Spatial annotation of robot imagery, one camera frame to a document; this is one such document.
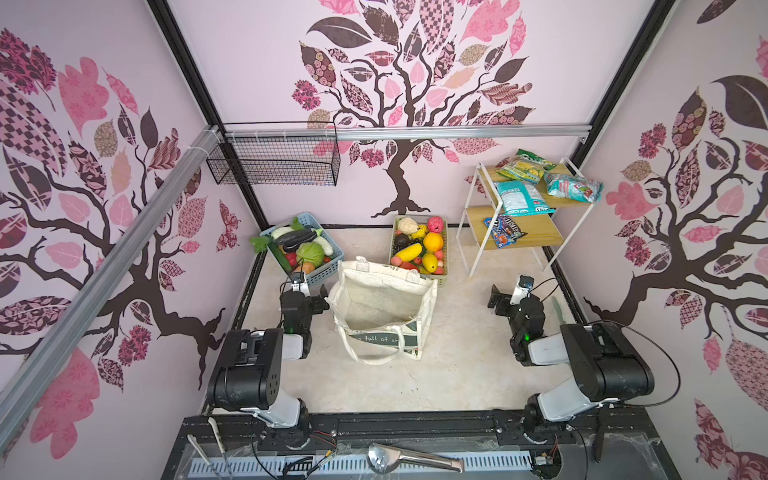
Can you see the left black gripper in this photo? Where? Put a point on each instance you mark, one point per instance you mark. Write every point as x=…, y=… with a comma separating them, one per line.
x=315, y=303

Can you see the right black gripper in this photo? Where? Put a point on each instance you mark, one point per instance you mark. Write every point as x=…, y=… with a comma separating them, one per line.
x=501, y=301

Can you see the green cucumber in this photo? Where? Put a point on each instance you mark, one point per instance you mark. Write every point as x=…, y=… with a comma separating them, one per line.
x=281, y=258

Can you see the cream canvas grocery bag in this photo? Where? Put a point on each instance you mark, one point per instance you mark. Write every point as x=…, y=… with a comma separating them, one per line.
x=382, y=312

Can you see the yellow lemon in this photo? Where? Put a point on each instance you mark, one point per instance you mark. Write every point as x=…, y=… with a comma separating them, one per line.
x=430, y=263

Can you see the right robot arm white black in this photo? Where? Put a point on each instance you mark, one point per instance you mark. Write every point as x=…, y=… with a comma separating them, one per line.
x=605, y=367

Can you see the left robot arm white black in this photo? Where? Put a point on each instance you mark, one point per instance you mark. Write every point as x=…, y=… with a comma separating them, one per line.
x=247, y=374

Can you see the M&M candy bag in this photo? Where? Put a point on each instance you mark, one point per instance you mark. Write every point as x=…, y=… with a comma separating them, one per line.
x=504, y=231

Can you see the white teal red snack bag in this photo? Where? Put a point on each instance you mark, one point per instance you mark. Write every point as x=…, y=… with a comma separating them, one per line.
x=573, y=188

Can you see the yellow green snack bag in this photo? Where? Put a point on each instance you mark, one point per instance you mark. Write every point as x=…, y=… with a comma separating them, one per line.
x=525, y=166

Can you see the green cabbage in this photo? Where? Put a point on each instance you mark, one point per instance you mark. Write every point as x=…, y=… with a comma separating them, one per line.
x=310, y=254

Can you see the blue plastic vegetable basket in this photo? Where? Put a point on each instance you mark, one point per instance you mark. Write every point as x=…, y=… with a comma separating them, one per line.
x=302, y=221

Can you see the white daikon radish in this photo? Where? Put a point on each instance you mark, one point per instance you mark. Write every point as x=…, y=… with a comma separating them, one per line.
x=325, y=245

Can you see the dark purple eggplant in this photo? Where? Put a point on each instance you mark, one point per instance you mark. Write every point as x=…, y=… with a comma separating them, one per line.
x=291, y=241

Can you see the green lettuce leaf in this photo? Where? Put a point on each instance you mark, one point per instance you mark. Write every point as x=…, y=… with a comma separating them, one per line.
x=260, y=243

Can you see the orange fruit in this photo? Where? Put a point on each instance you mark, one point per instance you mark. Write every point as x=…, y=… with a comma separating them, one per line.
x=433, y=242

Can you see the dark avocado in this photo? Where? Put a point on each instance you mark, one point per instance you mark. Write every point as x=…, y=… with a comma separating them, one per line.
x=401, y=241

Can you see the pink dragon fruit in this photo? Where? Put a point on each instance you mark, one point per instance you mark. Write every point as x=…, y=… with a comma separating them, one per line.
x=435, y=224

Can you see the green plastic fruit basket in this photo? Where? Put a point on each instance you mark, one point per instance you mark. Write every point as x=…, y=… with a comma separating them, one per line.
x=441, y=274

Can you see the beige cauliflower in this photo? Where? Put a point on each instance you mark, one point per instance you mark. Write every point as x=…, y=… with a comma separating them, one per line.
x=407, y=226

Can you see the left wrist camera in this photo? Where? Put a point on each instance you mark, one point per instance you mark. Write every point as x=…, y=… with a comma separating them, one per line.
x=298, y=283

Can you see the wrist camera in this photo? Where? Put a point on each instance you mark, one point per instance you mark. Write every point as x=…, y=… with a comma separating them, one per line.
x=298, y=283
x=522, y=289

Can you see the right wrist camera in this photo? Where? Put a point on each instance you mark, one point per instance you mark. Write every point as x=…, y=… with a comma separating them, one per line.
x=522, y=289

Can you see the white wire wooden shelf rack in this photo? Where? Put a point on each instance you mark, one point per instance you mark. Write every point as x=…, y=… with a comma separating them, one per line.
x=483, y=201

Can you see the black wire wall basket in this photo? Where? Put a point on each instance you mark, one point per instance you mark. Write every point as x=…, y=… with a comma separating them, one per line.
x=294, y=153

